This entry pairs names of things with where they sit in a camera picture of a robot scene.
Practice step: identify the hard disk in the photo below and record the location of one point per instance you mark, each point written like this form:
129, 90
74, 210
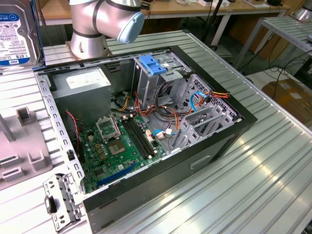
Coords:
14, 36

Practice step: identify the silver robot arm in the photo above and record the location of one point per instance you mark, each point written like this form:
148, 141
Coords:
85, 41

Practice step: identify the grey metal disk bay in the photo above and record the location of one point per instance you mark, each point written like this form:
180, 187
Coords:
207, 112

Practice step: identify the black RAM slot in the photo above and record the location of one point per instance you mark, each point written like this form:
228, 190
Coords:
136, 139
139, 139
142, 139

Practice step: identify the grey optical drive cage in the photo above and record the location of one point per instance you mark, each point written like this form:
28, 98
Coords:
146, 87

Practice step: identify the CPU socket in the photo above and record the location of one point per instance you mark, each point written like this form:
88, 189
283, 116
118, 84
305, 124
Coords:
116, 147

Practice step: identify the blue plastic drive latch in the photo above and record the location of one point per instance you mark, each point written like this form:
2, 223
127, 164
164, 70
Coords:
152, 65

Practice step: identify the green motherboard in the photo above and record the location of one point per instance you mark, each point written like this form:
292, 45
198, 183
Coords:
114, 163

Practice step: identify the black PC case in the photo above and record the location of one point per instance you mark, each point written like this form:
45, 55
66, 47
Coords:
158, 185

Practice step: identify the blue expansion slot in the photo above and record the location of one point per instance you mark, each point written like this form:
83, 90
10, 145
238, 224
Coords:
117, 175

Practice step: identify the grey power supply unit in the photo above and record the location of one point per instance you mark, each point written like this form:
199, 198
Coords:
80, 102

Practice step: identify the wooden desk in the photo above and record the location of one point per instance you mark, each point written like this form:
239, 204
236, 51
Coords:
185, 9

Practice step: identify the small white box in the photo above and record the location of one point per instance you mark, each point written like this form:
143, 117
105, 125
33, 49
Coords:
203, 3

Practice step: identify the flat cardboard box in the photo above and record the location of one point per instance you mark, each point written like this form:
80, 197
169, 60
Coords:
287, 97

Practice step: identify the grey parts rack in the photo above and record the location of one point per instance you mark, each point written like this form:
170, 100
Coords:
24, 136

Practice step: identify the metal hinged rear bracket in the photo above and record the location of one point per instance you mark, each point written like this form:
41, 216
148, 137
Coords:
64, 192

